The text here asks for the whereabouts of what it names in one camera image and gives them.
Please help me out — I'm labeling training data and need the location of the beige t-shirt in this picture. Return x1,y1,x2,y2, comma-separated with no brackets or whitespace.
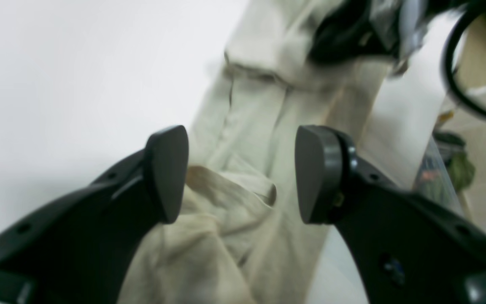
118,0,388,304

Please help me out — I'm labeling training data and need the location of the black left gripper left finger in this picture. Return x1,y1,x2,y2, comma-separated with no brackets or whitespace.
0,125,189,304

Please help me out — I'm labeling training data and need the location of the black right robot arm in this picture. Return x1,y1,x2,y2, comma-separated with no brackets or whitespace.
308,0,486,119

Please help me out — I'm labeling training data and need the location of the clear plastic storage bin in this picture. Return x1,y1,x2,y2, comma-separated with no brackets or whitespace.
413,132,476,219

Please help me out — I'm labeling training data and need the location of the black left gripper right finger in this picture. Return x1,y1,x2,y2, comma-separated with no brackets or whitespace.
295,125,486,304

